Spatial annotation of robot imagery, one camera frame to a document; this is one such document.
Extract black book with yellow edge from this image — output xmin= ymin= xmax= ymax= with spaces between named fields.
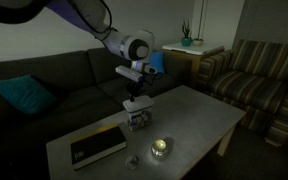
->
xmin=69 ymin=122 xmax=129 ymax=171

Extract white container lid with button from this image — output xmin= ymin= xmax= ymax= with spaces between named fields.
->
xmin=122 ymin=95 xmax=155 ymax=113

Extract blue pillow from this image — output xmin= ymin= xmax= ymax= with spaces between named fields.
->
xmin=148 ymin=51 xmax=166 ymax=75

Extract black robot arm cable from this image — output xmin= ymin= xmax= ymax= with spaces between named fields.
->
xmin=68 ymin=0 xmax=114 ymax=43

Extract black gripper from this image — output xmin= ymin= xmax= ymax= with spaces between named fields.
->
xmin=126 ymin=79 xmax=144 ymax=103

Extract dark patterned sofa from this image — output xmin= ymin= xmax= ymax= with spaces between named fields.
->
xmin=0 ymin=46 xmax=193 ymax=180

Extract light wooden table leg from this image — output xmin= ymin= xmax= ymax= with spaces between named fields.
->
xmin=216 ymin=124 xmax=237 ymax=157

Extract small round glass coaster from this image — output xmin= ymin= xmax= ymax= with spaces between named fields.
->
xmin=124 ymin=154 xmax=140 ymax=170

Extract window blinds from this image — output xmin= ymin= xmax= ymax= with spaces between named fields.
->
xmin=232 ymin=0 xmax=288 ymax=48

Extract white tray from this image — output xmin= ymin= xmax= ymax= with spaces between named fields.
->
xmin=161 ymin=41 xmax=225 ymax=56

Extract glass candle jar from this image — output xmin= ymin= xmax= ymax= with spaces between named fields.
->
xmin=150 ymin=137 xmax=170 ymax=160

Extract teal plant pot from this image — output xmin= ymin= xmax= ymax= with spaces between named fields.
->
xmin=180 ymin=19 xmax=194 ymax=47

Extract tall thin plant stems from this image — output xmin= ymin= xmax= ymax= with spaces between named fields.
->
xmin=197 ymin=0 xmax=208 ymax=40

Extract striped armchair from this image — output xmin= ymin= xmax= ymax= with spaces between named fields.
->
xmin=196 ymin=38 xmax=288 ymax=148

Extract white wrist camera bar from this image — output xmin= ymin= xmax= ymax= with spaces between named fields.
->
xmin=114 ymin=64 xmax=145 ymax=84

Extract teal pillow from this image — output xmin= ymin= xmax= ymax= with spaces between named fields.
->
xmin=0 ymin=73 xmax=58 ymax=116

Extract wooden side table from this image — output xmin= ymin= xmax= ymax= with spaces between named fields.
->
xmin=161 ymin=48 xmax=225 ymax=90

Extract small white pot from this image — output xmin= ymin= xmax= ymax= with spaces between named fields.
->
xmin=192 ymin=37 xmax=205 ymax=47

